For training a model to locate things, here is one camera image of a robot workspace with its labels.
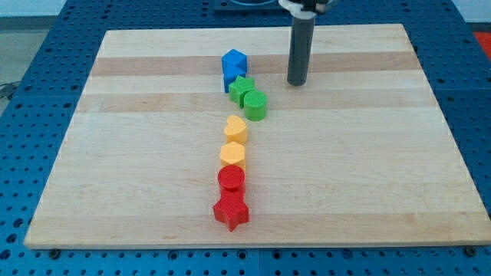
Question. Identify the red star block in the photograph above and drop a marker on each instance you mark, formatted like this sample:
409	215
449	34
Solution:
231	209

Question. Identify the wooden board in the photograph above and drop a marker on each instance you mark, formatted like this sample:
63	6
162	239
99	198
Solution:
359	156

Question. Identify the yellow heart block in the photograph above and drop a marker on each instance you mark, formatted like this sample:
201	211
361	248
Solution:
235	130

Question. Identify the green circle block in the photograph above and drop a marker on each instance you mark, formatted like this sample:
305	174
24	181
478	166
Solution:
255	105

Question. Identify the green star block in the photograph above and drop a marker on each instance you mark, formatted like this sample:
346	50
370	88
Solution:
239	88

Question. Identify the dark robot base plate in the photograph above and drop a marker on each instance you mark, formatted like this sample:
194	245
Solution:
220	6

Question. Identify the yellow hexagon block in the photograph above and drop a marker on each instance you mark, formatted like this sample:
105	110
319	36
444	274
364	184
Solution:
233	153

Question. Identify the white rod mount bracket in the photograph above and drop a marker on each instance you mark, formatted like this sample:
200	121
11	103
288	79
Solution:
307	9

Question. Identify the red circle block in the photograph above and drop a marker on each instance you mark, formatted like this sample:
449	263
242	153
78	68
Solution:
231	178

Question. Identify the blue cube block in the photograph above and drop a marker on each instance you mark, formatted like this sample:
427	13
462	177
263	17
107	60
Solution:
234	58

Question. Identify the blue block behind star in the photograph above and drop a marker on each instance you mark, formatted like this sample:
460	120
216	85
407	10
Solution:
230	76

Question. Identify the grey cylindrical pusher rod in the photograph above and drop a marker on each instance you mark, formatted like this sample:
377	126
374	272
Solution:
300	50

